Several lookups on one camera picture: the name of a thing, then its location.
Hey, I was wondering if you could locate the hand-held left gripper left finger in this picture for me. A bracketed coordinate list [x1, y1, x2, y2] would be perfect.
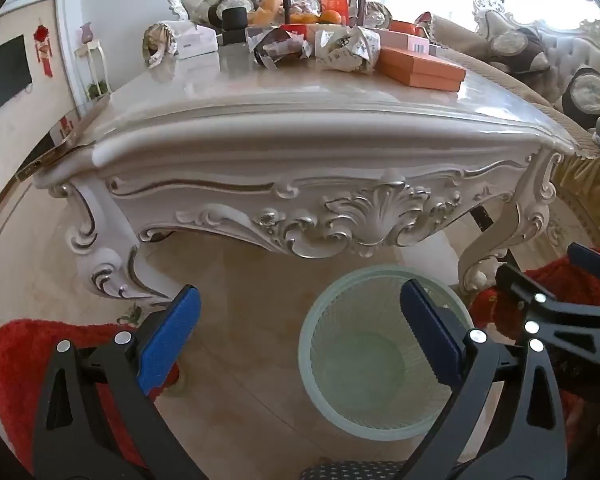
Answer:
[32, 284, 203, 480]

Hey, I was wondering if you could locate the flat orange box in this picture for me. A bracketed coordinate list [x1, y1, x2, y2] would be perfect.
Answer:
[375, 46, 467, 92]

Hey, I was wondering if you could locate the black cylinder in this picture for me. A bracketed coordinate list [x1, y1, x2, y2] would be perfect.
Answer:
[221, 6, 248, 46]

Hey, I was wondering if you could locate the ornate white side sofa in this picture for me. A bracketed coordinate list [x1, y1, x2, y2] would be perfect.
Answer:
[472, 0, 600, 131]

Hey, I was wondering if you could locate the white side stand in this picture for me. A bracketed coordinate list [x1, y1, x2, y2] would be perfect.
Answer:
[75, 40, 112, 102]

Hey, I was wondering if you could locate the white printed crumpled paper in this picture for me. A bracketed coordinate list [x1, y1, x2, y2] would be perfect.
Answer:
[314, 26, 383, 75]

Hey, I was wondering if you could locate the small orange-red box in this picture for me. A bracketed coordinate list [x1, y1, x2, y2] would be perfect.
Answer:
[391, 20, 427, 37]

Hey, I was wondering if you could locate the round dark decorative cushion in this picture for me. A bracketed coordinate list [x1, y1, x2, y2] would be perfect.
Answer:
[287, 0, 324, 16]
[207, 0, 261, 27]
[365, 1, 394, 29]

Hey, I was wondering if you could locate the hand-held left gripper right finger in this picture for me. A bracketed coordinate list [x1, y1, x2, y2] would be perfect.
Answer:
[399, 279, 568, 480]

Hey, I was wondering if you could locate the pale pink box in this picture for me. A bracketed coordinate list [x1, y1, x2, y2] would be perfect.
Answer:
[377, 29, 431, 54]

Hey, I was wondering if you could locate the black television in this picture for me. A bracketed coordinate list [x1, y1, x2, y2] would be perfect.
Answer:
[0, 35, 33, 123]

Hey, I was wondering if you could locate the beige patterned crumpled paper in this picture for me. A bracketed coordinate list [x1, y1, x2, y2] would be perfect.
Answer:
[142, 21, 186, 69]

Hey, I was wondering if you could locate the dark crumpled wrapper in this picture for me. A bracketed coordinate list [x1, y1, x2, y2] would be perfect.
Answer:
[252, 27, 312, 68]

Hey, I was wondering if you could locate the light green mesh waste basket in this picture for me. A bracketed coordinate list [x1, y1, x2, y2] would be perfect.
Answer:
[298, 266, 475, 436]

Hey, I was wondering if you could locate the dark star-print cloth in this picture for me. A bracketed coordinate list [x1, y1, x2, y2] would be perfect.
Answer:
[300, 460, 406, 480]

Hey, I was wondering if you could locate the red knot wall ornament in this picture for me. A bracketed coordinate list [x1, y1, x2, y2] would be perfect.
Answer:
[33, 24, 54, 79]

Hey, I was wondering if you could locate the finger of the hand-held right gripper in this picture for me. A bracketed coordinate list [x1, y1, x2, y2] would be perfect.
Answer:
[495, 262, 600, 361]
[566, 242, 600, 286]

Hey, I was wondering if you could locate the white rectangular box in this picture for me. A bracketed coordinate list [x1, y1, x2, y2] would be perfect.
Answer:
[176, 26, 219, 59]

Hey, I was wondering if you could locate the yellow plastic bag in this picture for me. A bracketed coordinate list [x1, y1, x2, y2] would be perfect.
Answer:
[247, 0, 286, 26]

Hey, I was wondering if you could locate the ornate white coffee table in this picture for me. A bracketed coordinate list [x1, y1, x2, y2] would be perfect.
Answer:
[32, 25, 576, 306]

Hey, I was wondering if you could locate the fruit plate with oranges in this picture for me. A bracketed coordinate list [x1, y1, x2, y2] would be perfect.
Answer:
[280, 7, 347, 29]

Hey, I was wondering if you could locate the square dark patterned cushion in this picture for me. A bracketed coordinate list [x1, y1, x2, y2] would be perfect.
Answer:
[487, 27, 551, 74]
[562, 67, 600, 122]

